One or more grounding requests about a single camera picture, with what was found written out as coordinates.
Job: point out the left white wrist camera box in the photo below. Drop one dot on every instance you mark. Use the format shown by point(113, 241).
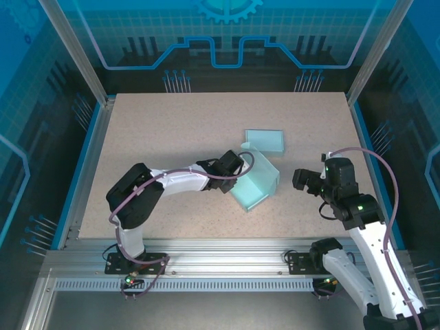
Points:
point(245, 164)

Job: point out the small led connector board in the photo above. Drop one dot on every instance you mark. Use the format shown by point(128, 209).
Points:
point(130, 280)
point(330, 282)

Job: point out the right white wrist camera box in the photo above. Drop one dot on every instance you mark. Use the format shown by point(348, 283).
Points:
point(331, 157)

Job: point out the aluminium corner post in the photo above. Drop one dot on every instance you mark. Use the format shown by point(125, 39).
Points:
point(378, 51)
point(75, 51)

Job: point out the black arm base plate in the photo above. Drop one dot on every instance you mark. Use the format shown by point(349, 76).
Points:
point(297, 263)
point(154, 263)

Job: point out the aluminium frame rail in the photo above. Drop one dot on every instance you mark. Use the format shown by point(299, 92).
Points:
point(223, 254)

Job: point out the pale blue paper box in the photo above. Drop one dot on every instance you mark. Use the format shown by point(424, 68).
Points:
point(254, 189)
point(264, 141)

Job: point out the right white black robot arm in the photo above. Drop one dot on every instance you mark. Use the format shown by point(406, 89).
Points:
point(378, 264)

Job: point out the grey metal shelf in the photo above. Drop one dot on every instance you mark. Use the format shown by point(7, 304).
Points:
point(223, 313)

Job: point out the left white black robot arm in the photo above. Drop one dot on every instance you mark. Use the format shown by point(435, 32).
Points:
point(134, 196)

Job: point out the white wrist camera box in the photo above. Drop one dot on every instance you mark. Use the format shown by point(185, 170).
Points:
point(245, 164)
point(331, 157)

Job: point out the aluminium side rail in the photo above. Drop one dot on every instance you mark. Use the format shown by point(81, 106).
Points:
point(87, 172)

